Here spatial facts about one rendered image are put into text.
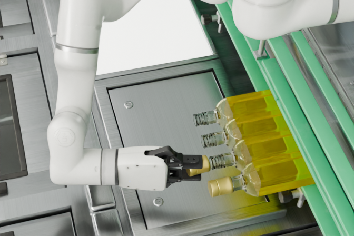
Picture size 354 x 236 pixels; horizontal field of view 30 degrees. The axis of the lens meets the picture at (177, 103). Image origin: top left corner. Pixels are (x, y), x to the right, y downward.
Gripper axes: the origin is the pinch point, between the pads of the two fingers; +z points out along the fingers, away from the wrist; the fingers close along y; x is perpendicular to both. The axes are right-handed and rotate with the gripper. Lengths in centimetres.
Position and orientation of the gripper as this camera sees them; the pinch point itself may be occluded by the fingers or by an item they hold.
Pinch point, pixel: (192, 167)
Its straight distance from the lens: 135.7
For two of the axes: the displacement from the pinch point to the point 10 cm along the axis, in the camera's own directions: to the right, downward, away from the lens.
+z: 10.0, 0.2, 0.4
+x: -0.2, -7.6, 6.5
